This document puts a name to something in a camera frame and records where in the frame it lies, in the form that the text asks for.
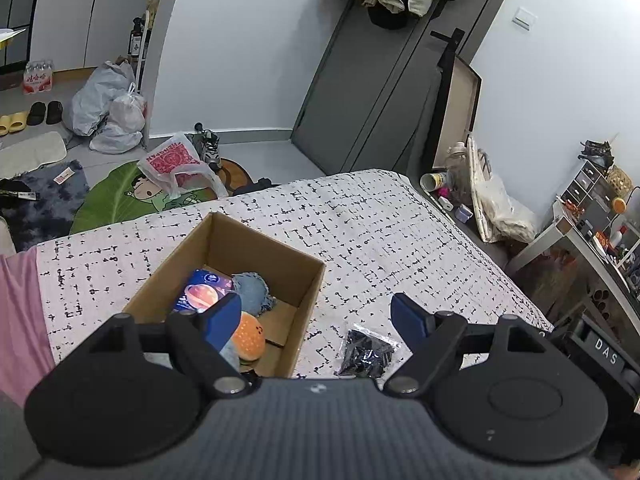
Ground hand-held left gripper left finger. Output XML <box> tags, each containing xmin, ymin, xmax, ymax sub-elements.
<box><xmin>69</xmin><ymin>291</ymin><xmax>253</xmax><ymax>401</ymax></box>

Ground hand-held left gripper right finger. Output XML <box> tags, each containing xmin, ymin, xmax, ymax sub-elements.
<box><xmin>383</xmin><ymin>292</ymin><xmax>567</xmax><ymax>397</ymax></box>

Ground burger plush toy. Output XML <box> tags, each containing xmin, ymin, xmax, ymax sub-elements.
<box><xmin>231</xmin><ymin>311</ymin><xmax>267</xmax><ymax>361</ymax></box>

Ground blue packet with orange print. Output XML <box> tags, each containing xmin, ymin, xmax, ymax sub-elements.
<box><xmin>172</xmin><ymin>269</ymin><xmax>235</xmax><ymax>313</ymax></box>

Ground grey-blue plush toy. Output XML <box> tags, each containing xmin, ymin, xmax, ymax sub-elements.
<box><xmin>231</xmin><ymin>272</ymin><xmax>276</xmax><ymax>317</ymax></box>

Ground black packet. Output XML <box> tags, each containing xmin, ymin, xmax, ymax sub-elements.
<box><xmin>334</xmin><ymin>324</ymin><xmax>401</xmax><ymax>380</ymax></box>

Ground cardboard box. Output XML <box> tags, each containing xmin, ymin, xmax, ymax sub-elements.
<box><xmin>122</xmin><ymin>211</ymin><xmax>327</xmax><ymax>378</ymax></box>

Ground white desk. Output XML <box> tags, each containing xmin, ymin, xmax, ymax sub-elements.
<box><xmin>505</xmin><ymin>200</ymin><xmax>640</xmax><ymax>321</ymax></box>

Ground white black-patterned blanket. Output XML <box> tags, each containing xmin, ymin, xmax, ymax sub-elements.
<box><xmin>36</xmin><ymin>169</ymin><xmax>555</xmax><ymax>381</ymax></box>

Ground brown round mat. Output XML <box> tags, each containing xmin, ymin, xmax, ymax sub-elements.
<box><xmin>217</xmin><ymin>157</ymin><xmax>256</xmax><ymax>196</ymax></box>

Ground translucent plastic bag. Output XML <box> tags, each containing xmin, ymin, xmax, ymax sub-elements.
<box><xmin>472</xmin><ymin>172</ymin><xmax>538</xmax><ymax>243</ymax></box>

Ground patterned flat board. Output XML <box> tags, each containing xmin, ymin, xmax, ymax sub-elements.
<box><xmin>466</xmin><ymin>135</ymin><xmax>493</xmax><ymax>243</ymax></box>

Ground drawer organiser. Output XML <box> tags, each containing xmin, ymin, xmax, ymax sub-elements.
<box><xmin>567</xmin><ymin>160</ymin><xmax>616</xmax><ymax>221</ymax></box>

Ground green cartoon rug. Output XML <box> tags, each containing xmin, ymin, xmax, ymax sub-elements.
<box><xmin>69</xmin><ymin>160</ymin><xmax>221</xmax><ymax>235</ymax></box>

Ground red-printed plastic bag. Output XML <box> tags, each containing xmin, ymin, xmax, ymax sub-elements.
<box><xmin>137</xmin><ymin>132</ymin><xmax>228</xmax><ymax>200</ymax></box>

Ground clear bottle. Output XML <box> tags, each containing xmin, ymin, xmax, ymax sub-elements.
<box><xmin>445</xmin><ymin>141</ymin><xmax>468</xmax><ymax>176</ymax></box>

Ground wicker basket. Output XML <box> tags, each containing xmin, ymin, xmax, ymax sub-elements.
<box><xmin>606</xmin><ymin>166</ymin><xmax>633</xmax><ymax>196</ymax></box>

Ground grey sneakers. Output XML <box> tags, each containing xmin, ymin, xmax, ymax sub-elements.
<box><xmin>195</xmin><ymin>122</ymin><xmax>222</xmax><ymax>171</ymax></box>

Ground tie-dye dark clothing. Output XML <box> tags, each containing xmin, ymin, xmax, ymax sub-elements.
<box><xmin>0</xmin><ymin>160</ymin><xmax>91</xmax><ymax>253</ymax></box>

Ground black framed board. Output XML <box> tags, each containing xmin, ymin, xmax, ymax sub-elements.
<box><xmin>431</xmin><ymin>52</ymin><xmax>483</xmax><ymax>171</ymax></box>

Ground white plastic bag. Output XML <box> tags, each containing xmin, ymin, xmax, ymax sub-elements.
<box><xmin>89</xmin><ymin>91</ymin><xmax>148</xmax><ymax>155</ymax></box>

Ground grey door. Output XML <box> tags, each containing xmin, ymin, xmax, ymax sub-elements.
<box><xmin>291</xmin><ymin>0</ymin><xmax>523</xmax><ymax>176</ymax></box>

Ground white floor mat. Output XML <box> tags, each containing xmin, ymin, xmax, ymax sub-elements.
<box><xmin>0</xmin><ymin>131</ymin><xmax>68</xmax><ymax>180</ymax></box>

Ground grey plastic bag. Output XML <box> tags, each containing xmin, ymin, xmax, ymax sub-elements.
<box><xmin>70</xmin><ymin>60</ymin><xmax>136</xmax><ymax>136</ymax></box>

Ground yellow slipper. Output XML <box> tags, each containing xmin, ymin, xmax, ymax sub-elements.
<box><xmin>0</xmin><ymin>112</ymin><xmax>30</xmax><ymax>137</ymax></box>

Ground dark bottle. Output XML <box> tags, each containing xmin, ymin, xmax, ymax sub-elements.
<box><xmin>127</xmin><ymin>17</ymin><xmax>146</xmax><ymax>58</ymax></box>

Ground pack of water bottles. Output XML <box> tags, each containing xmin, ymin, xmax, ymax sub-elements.
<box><xmin>22</xmin><ymin>60</ymin><xmax>55</xmax><ymax>95</ymax></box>

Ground white cabinet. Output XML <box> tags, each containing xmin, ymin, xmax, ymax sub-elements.
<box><xmin>29</xmin><ymin>0</ymin><xmax>163</xmax><ymax>71</ymax></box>

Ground white handle stick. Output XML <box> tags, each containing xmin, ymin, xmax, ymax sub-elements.
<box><xmin>142</xmin><ymin>0</ymin><xmax>158</xmax><ymax>91</ymax></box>

